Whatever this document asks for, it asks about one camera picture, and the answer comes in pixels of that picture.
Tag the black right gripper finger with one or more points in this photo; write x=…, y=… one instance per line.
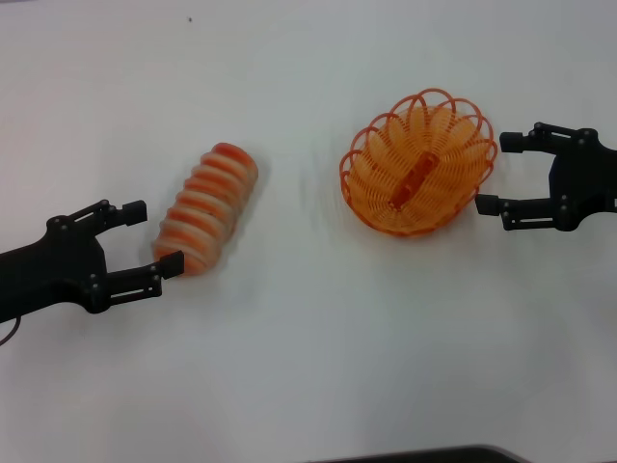
x=488, y=206
x=513, y=142

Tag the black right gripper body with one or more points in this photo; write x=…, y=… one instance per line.
x=588, y=178

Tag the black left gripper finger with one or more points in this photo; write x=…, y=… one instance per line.
x=171, y=265
x=135, y=212

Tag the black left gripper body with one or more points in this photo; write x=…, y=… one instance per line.
x=53, y=270

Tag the orange woven plastic basket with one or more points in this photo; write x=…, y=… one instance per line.
x=434, y=193

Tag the orange striped spiral bread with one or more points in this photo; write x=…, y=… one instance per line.
x=212, y=202

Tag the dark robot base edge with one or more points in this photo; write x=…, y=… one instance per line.
x=434, y=455

